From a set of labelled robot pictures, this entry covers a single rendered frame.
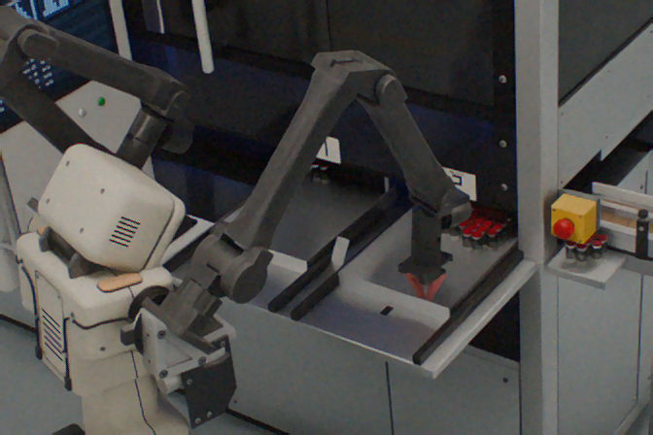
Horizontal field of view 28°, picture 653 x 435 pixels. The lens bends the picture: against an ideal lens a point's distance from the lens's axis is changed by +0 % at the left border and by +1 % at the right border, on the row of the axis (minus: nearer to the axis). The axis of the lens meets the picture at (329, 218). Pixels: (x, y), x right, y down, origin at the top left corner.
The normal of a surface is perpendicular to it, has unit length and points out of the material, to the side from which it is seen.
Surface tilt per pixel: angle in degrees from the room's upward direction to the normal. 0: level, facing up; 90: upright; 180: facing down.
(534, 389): 90
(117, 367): 90
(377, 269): 0
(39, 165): 90
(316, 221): 0
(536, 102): 90
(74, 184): 48
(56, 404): 0
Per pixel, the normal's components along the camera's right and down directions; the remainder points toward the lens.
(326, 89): -0.54, -0.19
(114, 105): 0.81, 0.25
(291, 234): -0.09, -0.84
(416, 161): 0.65, 0.51
